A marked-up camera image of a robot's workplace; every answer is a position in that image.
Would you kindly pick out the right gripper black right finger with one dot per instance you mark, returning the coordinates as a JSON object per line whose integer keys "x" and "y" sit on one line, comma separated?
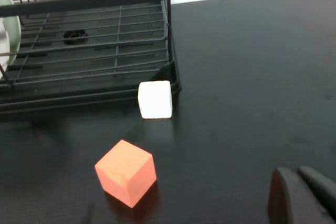
{"x": 324, "y": 190}

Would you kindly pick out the orange foam cube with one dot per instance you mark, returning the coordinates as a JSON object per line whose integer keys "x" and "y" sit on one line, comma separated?
{"x": 123, "y": 171}

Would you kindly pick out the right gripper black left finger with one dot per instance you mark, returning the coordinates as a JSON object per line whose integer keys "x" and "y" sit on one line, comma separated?
{"x": 288, "y": 200}

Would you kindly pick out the white foam cube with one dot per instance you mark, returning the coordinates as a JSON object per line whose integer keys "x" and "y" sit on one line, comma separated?
{"x": 155, "y": 100}

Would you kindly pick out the black plastic drip tray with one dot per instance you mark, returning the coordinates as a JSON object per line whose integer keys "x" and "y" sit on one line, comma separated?
{"x": 78, "y": 104}

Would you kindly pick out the mint green plate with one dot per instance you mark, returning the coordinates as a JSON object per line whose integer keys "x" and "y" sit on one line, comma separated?
{"x": 14, "y": 24}

